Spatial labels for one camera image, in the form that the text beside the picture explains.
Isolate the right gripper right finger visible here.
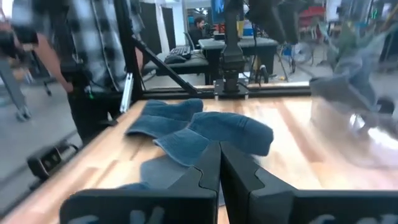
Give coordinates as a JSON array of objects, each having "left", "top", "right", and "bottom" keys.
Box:
[{"left": 220, "top": 141, "right": 398, "bottom": 224}]

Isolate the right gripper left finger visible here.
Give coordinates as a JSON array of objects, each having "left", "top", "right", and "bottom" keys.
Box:
[{"left": 58, "top": 141, "right": 222, "bottom": 224}]

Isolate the blue denim hat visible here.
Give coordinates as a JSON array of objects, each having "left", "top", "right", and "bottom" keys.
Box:
[
  {"left": 152, "top": 111, "right": 274, "bottom": 167},
  {"left": 124, "top": 98, "right": 205, "bottom": 139}
]

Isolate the grey hat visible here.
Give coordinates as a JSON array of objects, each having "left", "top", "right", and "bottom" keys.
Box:
[{"left": 309, "top": 30, "right": 397, "bottom": 114}]

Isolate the blue box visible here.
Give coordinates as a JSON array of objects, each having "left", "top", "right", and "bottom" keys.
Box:
[{"left": 242, "top": 20, "right": 254, "bottom": 37}]

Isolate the grey desk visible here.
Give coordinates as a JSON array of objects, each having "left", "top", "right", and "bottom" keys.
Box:
[
  {"left": 142, "top": 51, "right": 212, "bottom": 85},
  {"left": 198, "top": 36, "right": 279, "bottom": 85}
]

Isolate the red seat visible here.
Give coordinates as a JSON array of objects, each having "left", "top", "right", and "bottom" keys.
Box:
[{"left": 298, "top": 6, "right": 326, "bottom": 32}]

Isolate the person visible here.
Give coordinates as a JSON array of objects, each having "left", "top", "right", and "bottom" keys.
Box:
[
  {"left": 0, "top": 0, "right": 146, "bottom": 146},
  {"left": 188, "top": 17, "right": 208, "bottom": 50}
]

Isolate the office chair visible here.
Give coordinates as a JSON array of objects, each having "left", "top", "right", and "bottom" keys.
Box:
[{"left": 183, "top": 30, "right": 197, "bottom": 52}]

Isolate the black keyboard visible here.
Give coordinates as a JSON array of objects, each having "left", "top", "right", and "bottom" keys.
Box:
[{"left": 167, "top": 45, "right": 192, "bottom": 60}]

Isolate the black partition panel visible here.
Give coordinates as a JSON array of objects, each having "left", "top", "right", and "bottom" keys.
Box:
[
  {"left": 161, "top": 6, "right": 177, "bottom": 50},
  {"left": 139, "top": 2, "right": 162, "bottom": 55}
]

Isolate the black computer mouse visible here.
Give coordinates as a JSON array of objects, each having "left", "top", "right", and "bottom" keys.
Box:
[{"left": 164, "top": 54, "right": 187, "bottom": 65}]

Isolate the grey stand leg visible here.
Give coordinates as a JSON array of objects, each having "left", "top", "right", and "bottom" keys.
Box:
[{"left": 0, "top": 58, "right": 32, "bottom": 122}]

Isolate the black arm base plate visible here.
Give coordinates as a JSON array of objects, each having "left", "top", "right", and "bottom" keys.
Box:
[{"left": 213, "top": 79, "right": 249, "bottom": 100}]

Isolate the black aluminium table frame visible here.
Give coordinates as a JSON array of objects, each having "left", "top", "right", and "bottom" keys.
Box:
[{"left": 113, "top": 0, "right": 312, "bottom": 114}]

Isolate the silver aluminium bracket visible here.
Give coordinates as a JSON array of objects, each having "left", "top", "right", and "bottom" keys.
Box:
[{"left": 119, "top": 73, "right": 134, "bottom": 113}]

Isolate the black box with cable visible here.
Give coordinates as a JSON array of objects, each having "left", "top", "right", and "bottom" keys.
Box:
[{"left": 26, "top": 141, "right": 80, "bottom": 181}]

